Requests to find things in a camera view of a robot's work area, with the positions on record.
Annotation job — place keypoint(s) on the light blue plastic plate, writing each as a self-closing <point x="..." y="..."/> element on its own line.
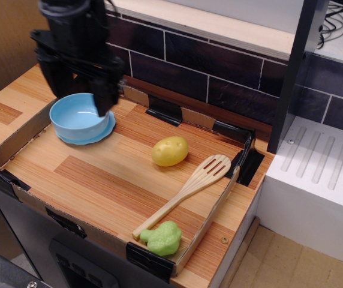
<point x="109" y="129"/>

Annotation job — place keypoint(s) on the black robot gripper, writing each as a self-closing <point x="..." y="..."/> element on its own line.
<point x="76" y="43"/>

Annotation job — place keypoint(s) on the light blue plastic bowl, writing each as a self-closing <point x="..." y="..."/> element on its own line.
<point x="75" y="117"/>

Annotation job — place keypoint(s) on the slotted wooden spatula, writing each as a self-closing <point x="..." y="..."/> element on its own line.
<point x="207" y="173"/>

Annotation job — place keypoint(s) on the black vertical post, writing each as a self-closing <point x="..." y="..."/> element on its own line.
<point x="305" y="42"/>

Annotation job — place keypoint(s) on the green toy broccoli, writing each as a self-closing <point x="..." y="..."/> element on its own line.
<point x="164" y="240"/>

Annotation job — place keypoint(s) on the yellow toy potato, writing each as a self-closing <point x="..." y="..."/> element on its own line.
<point x="170" y="151"/>

